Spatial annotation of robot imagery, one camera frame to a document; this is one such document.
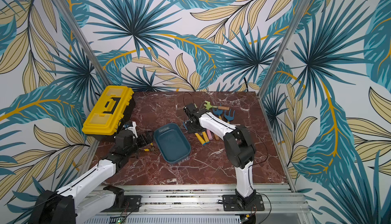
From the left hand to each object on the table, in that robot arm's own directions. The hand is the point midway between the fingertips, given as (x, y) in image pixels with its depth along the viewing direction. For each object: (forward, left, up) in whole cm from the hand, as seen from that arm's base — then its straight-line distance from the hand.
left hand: (148, 135), depth 85 cm
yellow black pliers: (-4, +2, -10) cm, 11 cm away
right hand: (+8, -26, -5) cm, 27 cm away
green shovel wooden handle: (+4, -40, -8) cm, 41 cm away
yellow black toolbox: (+16, +22, +7) cm, 28 cm away
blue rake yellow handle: (+2, -30, -9) cm, 32 cm away
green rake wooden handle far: (+30, -36, -8) cm, 47 cm away
